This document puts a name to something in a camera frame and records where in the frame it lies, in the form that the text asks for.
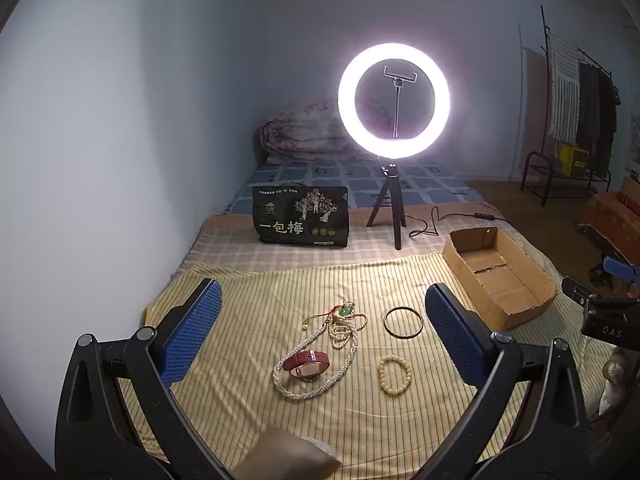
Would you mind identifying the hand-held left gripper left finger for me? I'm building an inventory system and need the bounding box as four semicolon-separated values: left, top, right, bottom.
54;277;236;480

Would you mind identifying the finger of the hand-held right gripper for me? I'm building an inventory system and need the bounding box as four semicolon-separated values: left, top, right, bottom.
602;256;640;278
561;275;599;307

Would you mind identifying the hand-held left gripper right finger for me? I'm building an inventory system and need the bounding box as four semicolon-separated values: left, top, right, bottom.
425;282;606;480

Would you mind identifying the cardboard box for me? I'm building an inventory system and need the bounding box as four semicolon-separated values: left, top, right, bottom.
443;226;559;331

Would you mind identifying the black bangle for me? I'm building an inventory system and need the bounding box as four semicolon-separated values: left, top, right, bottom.
383;306;425;340

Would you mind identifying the cream bead bracelet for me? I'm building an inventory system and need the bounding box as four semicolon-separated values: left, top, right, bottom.
377;355;413;398

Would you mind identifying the red cord jade pendant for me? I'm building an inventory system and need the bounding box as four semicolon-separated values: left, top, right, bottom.
301;301;359;332

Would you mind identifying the thin cream pearl necklace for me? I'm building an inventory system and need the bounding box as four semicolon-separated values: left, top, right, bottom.
327;311;369;352

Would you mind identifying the red strap wristwatch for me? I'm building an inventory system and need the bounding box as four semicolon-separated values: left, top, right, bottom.
283;349;332;384

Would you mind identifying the chunky twisted pearl necklace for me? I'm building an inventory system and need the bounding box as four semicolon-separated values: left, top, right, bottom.
272;321;359;402

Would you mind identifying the yellow striped cloth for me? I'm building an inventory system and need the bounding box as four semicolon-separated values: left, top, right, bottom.
134;246;617;480

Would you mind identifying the wooden box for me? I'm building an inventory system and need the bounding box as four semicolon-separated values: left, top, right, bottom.
620;174;640;207

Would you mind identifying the beige checked blanket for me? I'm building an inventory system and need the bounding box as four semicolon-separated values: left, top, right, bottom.
167;207;521;283

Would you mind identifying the yellow box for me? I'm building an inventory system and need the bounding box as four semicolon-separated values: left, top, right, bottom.
558;143;591;176

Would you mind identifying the black hanging garment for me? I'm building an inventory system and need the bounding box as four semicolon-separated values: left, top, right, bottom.
596;66;622;177

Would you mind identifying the black tripod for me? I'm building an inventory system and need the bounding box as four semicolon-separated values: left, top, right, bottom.
366;155;407;251

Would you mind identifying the black printed bag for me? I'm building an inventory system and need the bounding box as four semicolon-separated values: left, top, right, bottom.
252;184;350;249

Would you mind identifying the grey hanging garment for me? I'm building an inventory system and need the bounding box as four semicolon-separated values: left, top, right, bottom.
575;60;602;147

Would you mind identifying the door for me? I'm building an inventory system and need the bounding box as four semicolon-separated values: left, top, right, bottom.
517;24;552;182

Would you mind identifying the white striped towel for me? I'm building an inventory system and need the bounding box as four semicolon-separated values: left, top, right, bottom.
545;29;582;142

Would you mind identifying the blue plaid bedsheet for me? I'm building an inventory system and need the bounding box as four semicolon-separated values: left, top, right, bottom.
224;158;484;214

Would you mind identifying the rolled floral quilt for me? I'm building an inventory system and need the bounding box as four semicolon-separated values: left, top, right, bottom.
258;98;397;165

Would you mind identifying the black clothes rack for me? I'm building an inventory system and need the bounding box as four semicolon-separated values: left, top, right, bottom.
539;5;624;182

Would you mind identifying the phone holder with gooseneck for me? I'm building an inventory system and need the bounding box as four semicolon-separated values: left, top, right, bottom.
383;64;419;139

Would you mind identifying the black power cable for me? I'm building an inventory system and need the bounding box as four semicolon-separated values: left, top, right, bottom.
408;205;507;240

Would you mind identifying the ring light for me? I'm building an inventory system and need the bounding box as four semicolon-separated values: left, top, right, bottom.
337;42;454;156

